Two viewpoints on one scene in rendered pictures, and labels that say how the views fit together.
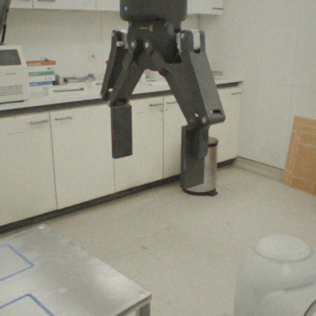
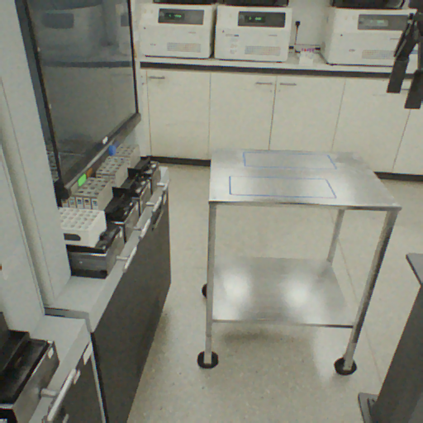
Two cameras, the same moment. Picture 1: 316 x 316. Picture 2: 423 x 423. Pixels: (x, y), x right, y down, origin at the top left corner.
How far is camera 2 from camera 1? 54 cm
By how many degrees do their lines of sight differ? 44
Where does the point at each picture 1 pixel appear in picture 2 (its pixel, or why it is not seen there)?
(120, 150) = (392, 87)
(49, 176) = (395, 140)
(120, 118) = (397, 68)
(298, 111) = not seen: outside the picture
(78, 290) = (354, 187)
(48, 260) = (347, 169)
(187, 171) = (409, 99)
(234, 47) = not seen: outside the picture
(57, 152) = (411, 121)
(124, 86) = (404, 49)
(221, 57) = not seen: outside the picture
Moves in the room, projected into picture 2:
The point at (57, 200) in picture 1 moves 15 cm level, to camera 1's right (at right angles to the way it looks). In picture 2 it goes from (394, 164) to (413, 170)
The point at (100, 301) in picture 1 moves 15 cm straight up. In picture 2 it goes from (364, 197) to (376, 153)
